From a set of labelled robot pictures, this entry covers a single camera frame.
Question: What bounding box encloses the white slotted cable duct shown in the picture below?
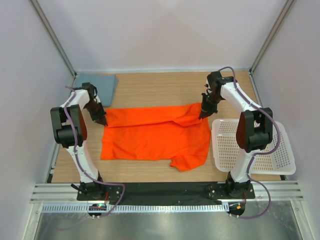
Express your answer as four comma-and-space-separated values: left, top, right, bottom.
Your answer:
41, 203, 229, 214

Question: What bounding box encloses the white plastic basket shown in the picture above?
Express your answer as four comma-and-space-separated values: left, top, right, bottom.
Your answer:
211, 118, 296, 175

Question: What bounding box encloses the orange t shirt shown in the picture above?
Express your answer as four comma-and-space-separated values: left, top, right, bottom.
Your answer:
100, 103, 211, 172

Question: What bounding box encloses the aluminium rail frame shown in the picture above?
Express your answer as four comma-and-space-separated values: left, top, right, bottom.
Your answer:
29, 180, 304, 204

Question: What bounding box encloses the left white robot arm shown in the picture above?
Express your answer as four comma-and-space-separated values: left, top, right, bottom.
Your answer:
50, 82, 108, 200

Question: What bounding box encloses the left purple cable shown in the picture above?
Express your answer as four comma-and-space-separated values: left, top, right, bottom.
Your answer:
64, 86, 126, 230

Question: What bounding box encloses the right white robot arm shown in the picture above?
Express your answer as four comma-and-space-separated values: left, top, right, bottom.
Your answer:
198, 71, 273, 199

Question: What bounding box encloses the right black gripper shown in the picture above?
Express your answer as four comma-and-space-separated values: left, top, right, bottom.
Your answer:
200, 92, 223, 120

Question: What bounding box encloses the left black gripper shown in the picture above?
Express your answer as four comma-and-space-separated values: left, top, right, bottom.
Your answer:
84, 100, 108, 127

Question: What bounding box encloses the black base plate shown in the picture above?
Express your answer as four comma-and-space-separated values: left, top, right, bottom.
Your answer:
70, 181, 256, 206

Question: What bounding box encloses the folded blue-grey t shirt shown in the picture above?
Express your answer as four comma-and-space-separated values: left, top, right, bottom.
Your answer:
73, 73, 118, 107

